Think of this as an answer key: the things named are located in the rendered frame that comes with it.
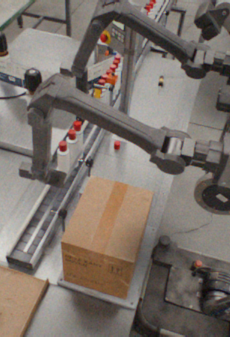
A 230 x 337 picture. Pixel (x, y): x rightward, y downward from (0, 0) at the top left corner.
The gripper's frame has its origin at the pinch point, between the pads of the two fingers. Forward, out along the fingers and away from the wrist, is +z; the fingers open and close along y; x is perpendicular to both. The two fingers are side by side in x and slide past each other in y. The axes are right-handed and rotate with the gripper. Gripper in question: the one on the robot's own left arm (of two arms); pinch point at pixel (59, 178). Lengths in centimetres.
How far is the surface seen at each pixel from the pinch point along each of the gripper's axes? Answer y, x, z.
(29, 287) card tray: -6.9, 40.7, -20.3
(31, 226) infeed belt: 2.3, 21.2, -10.0
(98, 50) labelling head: 11, -75, 44
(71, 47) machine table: 44, -89, 87
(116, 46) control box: -8, -63, 3
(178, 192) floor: -53, -13, 133
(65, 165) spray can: -1.0, -6.4, -0.1
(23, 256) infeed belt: -0.8, 31.3, -18.5
